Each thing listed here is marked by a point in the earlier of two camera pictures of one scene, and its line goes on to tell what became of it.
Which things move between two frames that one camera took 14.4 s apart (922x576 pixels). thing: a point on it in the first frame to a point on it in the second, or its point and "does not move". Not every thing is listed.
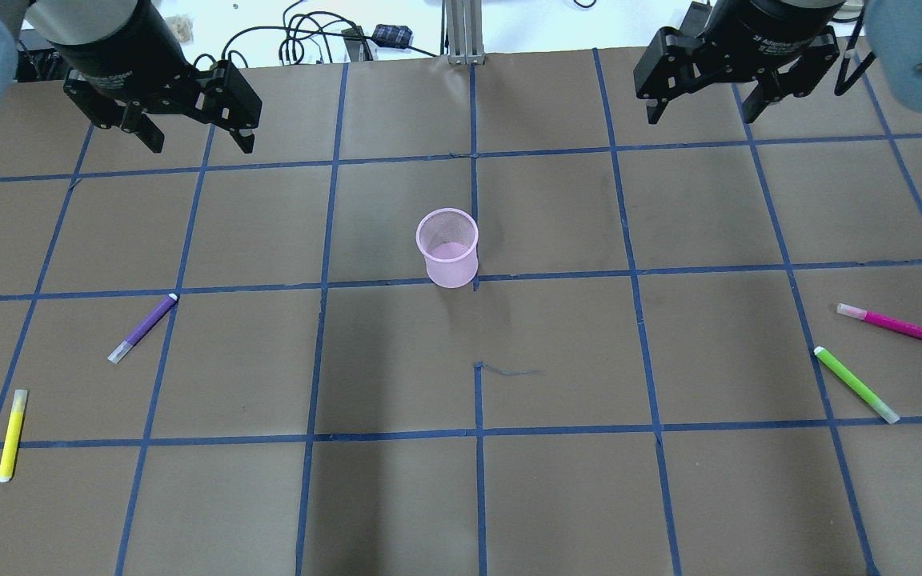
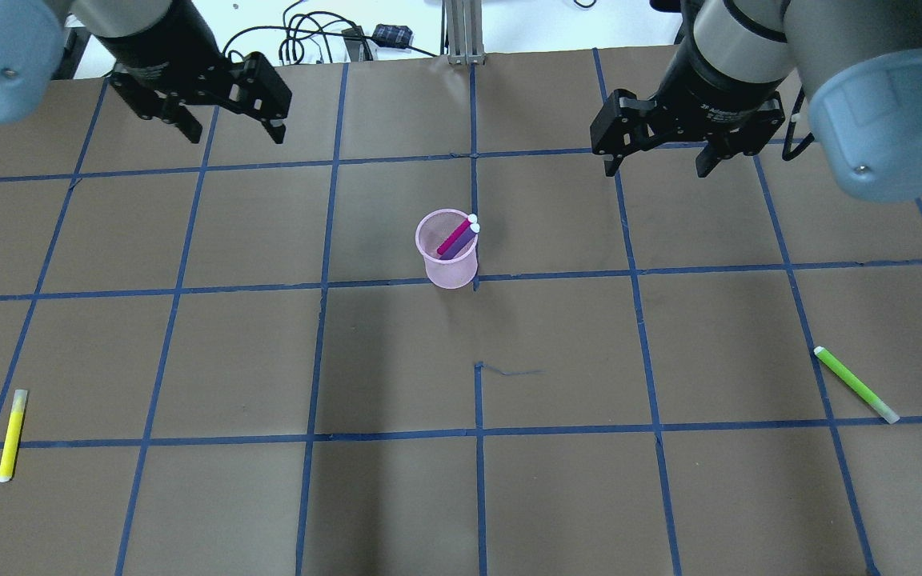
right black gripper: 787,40 to 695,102
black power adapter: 389,35 does not move
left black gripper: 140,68 to 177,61
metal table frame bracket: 464,32 does not move
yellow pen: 7,462 does not move
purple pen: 124,347 to 462,242
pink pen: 886,323 to 471,219
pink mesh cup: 448,238 does not move
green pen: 824,354 does not move
